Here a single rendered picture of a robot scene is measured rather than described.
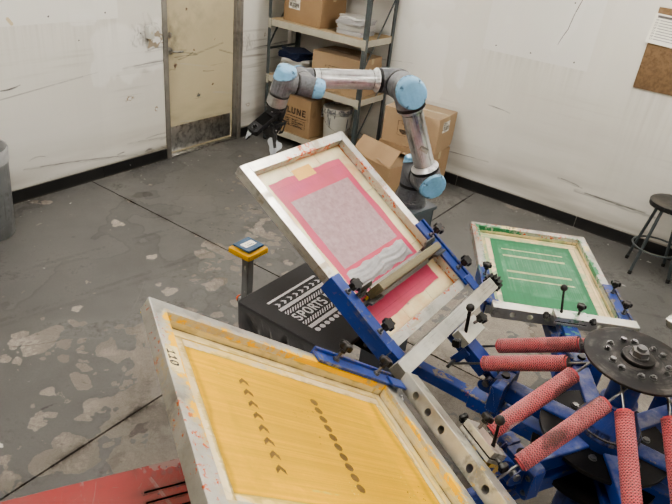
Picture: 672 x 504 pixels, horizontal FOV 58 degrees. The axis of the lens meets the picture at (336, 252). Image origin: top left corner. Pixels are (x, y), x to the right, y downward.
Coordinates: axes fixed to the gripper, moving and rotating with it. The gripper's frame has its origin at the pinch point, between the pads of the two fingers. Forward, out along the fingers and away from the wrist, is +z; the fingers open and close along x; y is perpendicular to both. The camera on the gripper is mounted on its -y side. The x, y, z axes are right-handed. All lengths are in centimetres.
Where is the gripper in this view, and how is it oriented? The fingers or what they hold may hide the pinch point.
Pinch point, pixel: (258, 150)
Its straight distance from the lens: 240.1
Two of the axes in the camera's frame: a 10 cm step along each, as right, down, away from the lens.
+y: 5.9, -3.5, 7.3
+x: -7.4, -6.0, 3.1
